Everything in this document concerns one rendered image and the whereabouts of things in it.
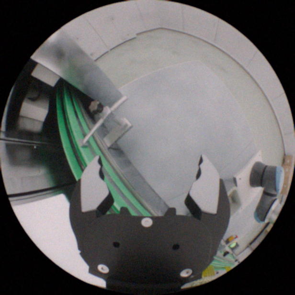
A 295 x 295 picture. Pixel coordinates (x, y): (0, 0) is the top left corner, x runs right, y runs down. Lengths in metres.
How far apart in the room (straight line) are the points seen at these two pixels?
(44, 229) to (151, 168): 0.44
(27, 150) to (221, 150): 0.80
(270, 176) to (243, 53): 3.23
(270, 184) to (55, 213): 0.77
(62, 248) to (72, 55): 0.51
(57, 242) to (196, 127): 0.61
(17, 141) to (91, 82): 0.39
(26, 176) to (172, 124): 0.59
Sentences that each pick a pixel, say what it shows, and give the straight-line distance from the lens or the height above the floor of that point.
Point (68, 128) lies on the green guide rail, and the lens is 0.45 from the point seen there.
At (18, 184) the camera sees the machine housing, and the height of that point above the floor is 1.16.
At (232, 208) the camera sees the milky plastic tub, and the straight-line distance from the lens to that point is 0.56.
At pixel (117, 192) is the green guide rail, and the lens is 0.25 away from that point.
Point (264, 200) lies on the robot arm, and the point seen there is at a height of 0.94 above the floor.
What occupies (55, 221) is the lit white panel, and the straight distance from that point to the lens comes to 0.32.
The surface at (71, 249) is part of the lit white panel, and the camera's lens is 0.32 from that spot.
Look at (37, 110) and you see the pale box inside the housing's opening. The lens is 0.56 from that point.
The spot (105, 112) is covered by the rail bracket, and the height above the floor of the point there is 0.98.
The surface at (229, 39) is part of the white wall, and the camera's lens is 3.56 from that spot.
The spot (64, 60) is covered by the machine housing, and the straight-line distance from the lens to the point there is 0.35.
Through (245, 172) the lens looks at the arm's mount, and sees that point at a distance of 0.56.
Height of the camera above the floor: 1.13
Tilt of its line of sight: 79 degrees down
